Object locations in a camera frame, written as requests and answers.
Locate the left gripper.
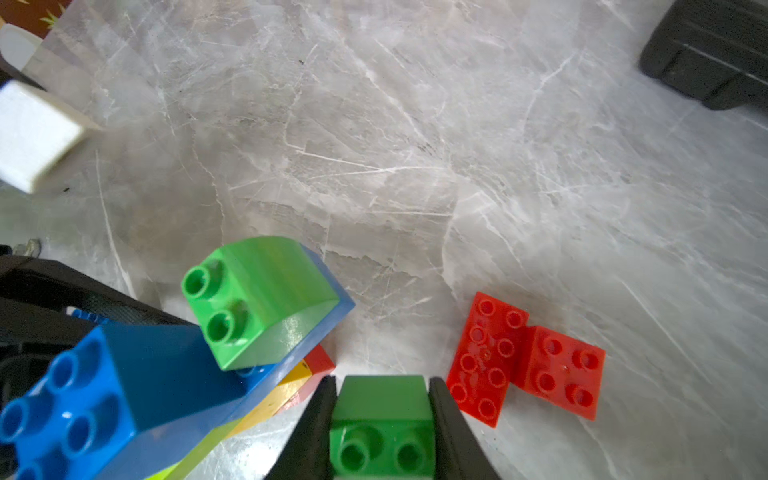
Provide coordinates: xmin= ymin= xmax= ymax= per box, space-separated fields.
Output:
xmin=1 ymin=255 xmax=189 ymax=409

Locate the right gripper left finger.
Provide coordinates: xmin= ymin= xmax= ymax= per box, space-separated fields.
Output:
xmin=264 ymin=375 xmax=337 ymax=480

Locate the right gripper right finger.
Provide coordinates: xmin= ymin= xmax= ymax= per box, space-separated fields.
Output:
xmin=429 ymin=377 xmax=501 ymax=480

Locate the yellow square brick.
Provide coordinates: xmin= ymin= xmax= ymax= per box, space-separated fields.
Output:
xmin=227 ymin=360 xmax=312 ymax=438

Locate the green square brick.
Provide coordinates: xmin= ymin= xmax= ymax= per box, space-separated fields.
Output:
xmin=329 ymin=375 xmax=436 ymax=479
xmin=181 ymin=236 xmax=342 ymax=371

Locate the red square brick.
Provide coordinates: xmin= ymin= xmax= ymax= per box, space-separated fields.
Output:
xmin=276 ymin=345 xmax=336 ymax=414
xmin=512 ymin=326 xmax=606 ymax=421

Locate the red long brick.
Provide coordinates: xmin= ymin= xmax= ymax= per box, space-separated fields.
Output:
xmin=446 ymin=292 xmax=529 ymax=428

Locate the dark blue long brick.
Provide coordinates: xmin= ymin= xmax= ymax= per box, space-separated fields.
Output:
xmin=1 ymin=247 xmax=354 ymax=479

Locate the lime green long brick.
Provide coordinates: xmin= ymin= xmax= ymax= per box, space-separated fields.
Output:
xmin=147 ymin=420 xmax=239 ymax=480

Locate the black plastic tool case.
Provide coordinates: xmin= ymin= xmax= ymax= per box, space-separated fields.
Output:
xmin=639 ymin=0 xmax=767 ymax=111

